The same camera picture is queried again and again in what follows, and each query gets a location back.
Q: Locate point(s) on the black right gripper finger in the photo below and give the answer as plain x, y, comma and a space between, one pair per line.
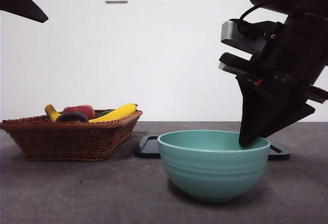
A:
284, 113
249, 111

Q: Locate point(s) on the red apple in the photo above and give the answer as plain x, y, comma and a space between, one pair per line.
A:
82, 109

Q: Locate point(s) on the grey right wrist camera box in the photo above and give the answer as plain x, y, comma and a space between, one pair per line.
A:
229, 31

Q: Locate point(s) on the teal ceramic bowl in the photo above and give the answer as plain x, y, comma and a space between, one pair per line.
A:
212, 172

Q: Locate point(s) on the black rectangular tray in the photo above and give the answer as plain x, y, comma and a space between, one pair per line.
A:
144, 152

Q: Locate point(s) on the green vegetable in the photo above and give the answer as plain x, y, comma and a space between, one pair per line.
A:
105, 112

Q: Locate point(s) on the brown wicker basket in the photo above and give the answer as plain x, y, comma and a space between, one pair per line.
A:
69, 142

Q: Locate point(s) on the yellow banana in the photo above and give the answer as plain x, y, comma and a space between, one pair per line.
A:
120, 111

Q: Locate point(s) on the dark red plum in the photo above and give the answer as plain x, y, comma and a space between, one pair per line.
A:
71, 117

